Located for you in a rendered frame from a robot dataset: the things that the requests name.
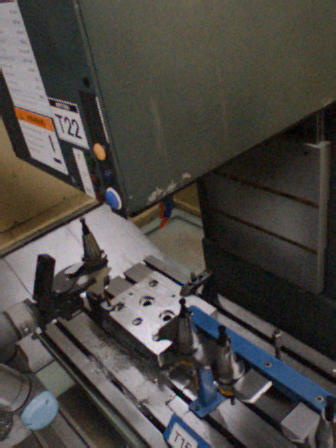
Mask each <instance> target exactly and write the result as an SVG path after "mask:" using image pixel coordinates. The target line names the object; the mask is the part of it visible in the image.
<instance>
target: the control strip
mask: <svg viewBox="0 0 336 448"><path fill-rule="evenodd" d="M78 95H79V98H80V102H81V105H82V109H83V111H84V115H85V119H86V122H87V126H88V129H89V133H90V136H91V140H92V144H93V147H95V145H97V144H99V145H100V146H101V147H102V148H103V149H104V150H105V153H106V159H105V160H101V159H99V158H98V157H97V155H96V157H97V160H98V164H99V168H100V171H101V175H102V178H103V182H104V185H105V189H106V193H107V192H108V191H111V192H113V193H114V195H115V196H116V198H117V200H118V203H119V206H118V207H117V208H113V207H111V206H110V209H111V212H113V213H115V214H117V215H119V216H121V217H123V218H124V219H126V220H128V218H127V214H126V210H125V207H124V204H123V200H122V196H121V192H120V188H119V184H118V181H117V177H116V173H115V169H114V165H113V161H112V154H111V150H110V147H109V143H108V140H107V136H106V132H105V128H104V124H103V120H102V117H101V113H100V109H99V106H98V102H97V98H96V94H94V93H89V92H85V91H80V90H78ZM86 155H87V156H88V157H89V158H90V159H91V161H92V167H89V166H88V165H87V166H88V167H89V168H91V169H94V168H95V166H96V165H95V160H94V158H93V157H92V155H91V154H90V153H88V152H86V153H85V154H84V159H85V156H86ZM104 170H106V171H108V173H109V174H110V180H111V181H110V182H108V181H107V180H106V179H105V177H104V174H103V172H104ZM91 174H93V175H94V176H95V177H96V179H97V182H98V185H95V186H96V187H100V185H101V181H100V178H99V176H98V175H97V174H96V173H95V172H94V171H91V172H90V174H89V176H90V175H91ZM96 192H98V193H99V194H100V195H101V197H102V199H103V202H102V203H100V202H99V201H98V202H99V203H100V204H105V203H106V199H105V196H104V194H103V193H102V191H101V190H99V189H96V190H95V193H96Z"/></svg>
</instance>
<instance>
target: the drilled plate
mask: <svg viewBox="0 0 336 448"><path fill-rule="evenodd" d="M155 278H156V280H155ZM151 279H152V280H151ZM159 279H160V280H159ZM149 281H150V282H149ZM143 283H144V284H143ZM148 283H149V285H150V286H149V285H148ZM156 284H157V285H156ZM164 284H165V286H164ZM155 285H156V286H155ZM151 286H152V287H151ZM153 286H155V287H156V288H153ZM150 287H151V289H150ZM168 288H169V289H168ZM136 289H138V291H136V292H135V290H136ZM180 291H181V286H180V285H178V284H177V283H175V282H174V281H172V280H170V279H169V278H167V277H166V276H164V275H161V274H159V273H158V272H154V273H153V274H151V275H148V276H147V277H145V278H144V279H142V280H141V281H139V282H138V283H136V284H135V285H133V286H132V287H130V288H129V289H127V290H125V291H124V292H122V293H121V294H119V295H118V296H116V297H115V298H113V299H112V300H111V303H112V305H113V309H115V310H113V311H111V312H105V311H103V310H102V309H101V311H102V314H103V317H104V319H105V320H106V321H107V322H109V323H110V324H111V325H112V326H113V327H114V328H115V329H117V330H118V331H119V332H120V333H122V334H123V335H124V336H125V337H126V338H127V339H128V340H130V341H131V342H132V343H133V344H134V345H135V346H137V347H138V348H139V349H140V350H141V351H142V352H144V353H145V354H146V355H147V356H148V357H149V358H151V359H152V360H153V361H154V362H155V363H156V364H158V365H159V366H160V367H161V366H162V365H163V364H165V363H166V362H167V361H168V360H170V359H171V358H172V357H173V356H175V355H176V354H177V353H178V352H179V350H178V351H176V349H175V344H174V342H170V341H164V340H162V339H160V338H159V335H158V333H156V334H153V336H150V335H151V334H152V333H155V332H158V331H157V330H158V329H159V328H160V326H161V327H162V326H163V325H165V324H166V323H167V322H168V321H170V320H171V319H172V318H174V316H175V314H177V315H178V314H179V312H180V307H181V304H179V299H181V297H182V296H181V295H180ZM127 292H130V293H127ZM141 292H142V293H141ZM151 293H152V294H151ZM164 293H165V294H164ZM131 294H133V295H134V296H133V295H131ZM148 294H149V295H148ZM163 294H164V295H163ZM130 295H131V296H130ZM144 295H145V296H146V297H145V296H144ZM150 295H151V296H150ZM142 296H143V297H142ZM155 296H157V297H156V298H155ZM179 296H180V297H179ZM153 297H154V298H155V302H154V298H153ZM163 297H164V298H163ZM122 298H125V299H122ZM138 298H140V299H139V300H138ZM184 299H185V300H186V303H185V306H186V307H189V306H190V305H191V304H193V305H195V306H196V307H198V308H199V309H201V310H202V311H204V312H205V313H207V314H208V315H210V316H211V317H213V318H215V319H216V320H218V315H217V309H216V308H214V307H212V306H211V305H209V304H208V303H206V302H204V301H203V300H201V299H200V298H198V297H196V296H195V295H193V294H192V293H190V294H189V295H187V296H184ZM161 300H162V301H161ZM120 301H121V302H120ZM125 301H126V302H125ZM137 301H138V302H137ZM118 302H119V303H118ZM122 302H125V304H123V303H122ZM126 303H127V304H126ZM152 303H153V304H152ZM115 304H116V305H115ZM138 304H139V305H140V307H139V305H138ZM151 304H152V305H151ZM157 304H158V305H157ZM123 305H124V306H125V307H124V306H123ZM150 305H151V306H150ZM128 306H130V307H129V309H128V310H127V308H128ZM143 306H144V307H146V308H145V309H144V307H143ZM148 306H150V307H148ZM147 307H148V308H147ZM119 309H122V310H119ZM124 309H125V310H124ZM116 310H117V311H116ZM118 311H119V312H118ZM128 312H130V313H128ZM150 312H151V313H150ZM159 312H160V313H159ZM175 312H176V313H175ZM131 313H132V314H131ZM122 314H123V315H122ZM128 314H129V315H128ZM157 316H158V317H157ZM138 317H139V318H138ZM124 318H126V319H124ZM142 318H144V319H142ZM157 319H158V321H157ZM131 320H132V322H131ZM159 320H160V321H159ZM162 321H163V322H164V321H165V323H163V322H162ZM143 323H144V324H143ZM133 325H135V326H134V327H133ZM137 326H138V328H137Z"/></svg>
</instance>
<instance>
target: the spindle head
mask: <svg viewBox="0 0 336 448"><path fill-rule="evenodd" d="M16 1H17V3H18V6H19V9H20V12H21V19H22V22H23V25H24V27H25V30H26V33H27V36H28V40H29V43H30V46H31V49H32V52H33V54H34V57H35V60H36V64H37V67H38V70H39V73H40V79H41V82H42V84H43V88H44V91H45V94H46V97H50V98H54V99H58V100H61V101H65V102H69V103H72V104H76V105H77V106H78V110H79V112H80V116H81V119H82V123H83V126H84V130H85V133H86V137H87V140H88V144H89V147H90V149H86V148H84V147H81V146H79V145H76V144H73V143H71V142H68V141H66V140H64V139H62V138H60V137H59V134H58V131H57V127H56V124H55V121H54V118H53V117H51V116H45V115H42V114H39V113H35V112H32V111H30V110H27V109H24V108H21V107H18V106H15V105H14V102H13V100H12V97H11V94H10V91H9V90H8V87H7V84H6V81H5V76H4V73H3V70H2V68H1V65H0V117H1V119H2V122H3V124H4V127H5V129H6V131H7V134H8V136H9V139H10V142H11V144H12V147H13V148H12V149H13V151H14V152H15V155H16V157H17V158H19V159H21V161H23V162H25V163H29V164H31V165H33V166H35V167H37V168H39V169H40V170H42V171H44V172H46V173H48V174H50V175H52V176H54V177H56V178H58V180H60V181H62V182H64V183H66V184H68V185H70V186H72V187H74V188H76V189H77V190H79V191H81V192H83V193H85V194H86V191H85V188H84V184H83V181H82V178H81V175H80V171H79V168H78V165H77V162H76V158H75V155H74V153H73V150H72V149H76V150H78V151H81V152H83V155H84V154H85V153H86V152H88V153H90V154H91V155H92V157H93V158H94V160H95V165H96V166H95V168H94V169H91V168H89V167H88V166H87V169H88V172H89V174H90V172H91V171H94V172H95V173H96V174H97V175H98V176H99V178H100V181H101V185H100V187H96V186H95V185H94V184H93V183H92V186H93V189H94V192H95V190H96V189H99V190H101V191H102V193H103V194H104V196H105V199H106V203H105V204H106V205H108V206H109V204H108V201H107V198H106V194H107V193H106V189H105V185H104V182H103V178H102V175H101V171H100V168H99V164H98V160H97V157H96V153H95V151H94V147H93V144H92V140H91V136H90V133H89V129H88V126H87V122H86V119H85V115H84V111H83V109H82V105H81V102H80V98H79V95H78V90H80V91H85V92H89V93H94V94H96V98H97V100H98V104H99V107H100V111H101V114H102V118H103V122H104V126H105V130H106V134H107V138H108V141H109V147H110V150H111V154H112V161H113V165H114V169H115V173H116V177H117V181H118V184H119V188H120V192H121V196H122V200H123V204H124V207H125V210H126V214H127V215H128V216H130V217H132V218H133V217H135V216H137V215H139V214H140V213H142V212H144V211H146V210H147V209H149V208H151V207H153V206H154V205H156V204H158V203H161V202H163V201H165V200H167V199H168V198H170V197H172V196H174V195H176V194H177V193H179V192H181V191H182V190H183V189H185V188H187V187H189V186H190V185H192V184H194V183H196V182H197V181H199V180H201V179H203V178H204V177H206V176H208V175H210V174H211V173H213V172H215V171H217V170H219V169H220V168H222V167H224V166H226V165H227V164H229V163H231V162H233V161H234V160H236V159H238V158H240V157H241V156H243V155H245V154H246V153H247V152H249V151H251V150H254V149H256V148H258V147H260V146H262V145H263V144H265V143H267V142H269V141H270V140H272V139H274V138H276V137H277V136H279V135H281V134H283V133H284V132H286V131H288V130H290V129H291V128H292V127H294V126H296V125H297V124H299V123H301V122H303V121H305V120H306V119H308V118H310V117H313V116H315V115H317V114H319V113H320V112H322V111H324V110H326V109H327V108H328V107H330V106H332V105H333V104H335V103H336V0H16ZM14 107H16V108H19V109H22V110H25V111H28V112H31V113H33V114H36V115H39V116H42V117H48V118H51V121H52V124H53V127H54V130H55V134H56V137H57V140H58V143H59V146H60V149H61V152H62V157H63V160H64V163H65V167H66V170H67V173H68V175H67V174H65V173H63V172H61V171H59V170H58V169H56V168H54V167H52V166H50V165H48V164H46V163H44V162H42V161H40V160H39V161H38V160H36V159H34V158H32V157H31V155H30V152H29V149H28V146H27V144H26V141H25V135H24V133H23V130H22V127H21V124H20V123H19V120H18V117H17V115H16V112H15V109H14Z"/></svg>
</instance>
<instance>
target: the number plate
mask: <svg viewBox="0 0 336 448"><path fill-rule="evenodd" d="M168 442H169V443H171V444H172V445H173V446H174V447H175V448H196V446H197V444H198V443H197V442H196V441H195V440H194V439H193V438H191V437H190V436H189V435H188V434H187V433H186V432H185V431H184V430H183V429H182V428H181V427H180V425H179V424H178V423H177V422H176V423H175V425H174V428H173V430H172V433H171V435H170V438H169V440H168Z"/></svg>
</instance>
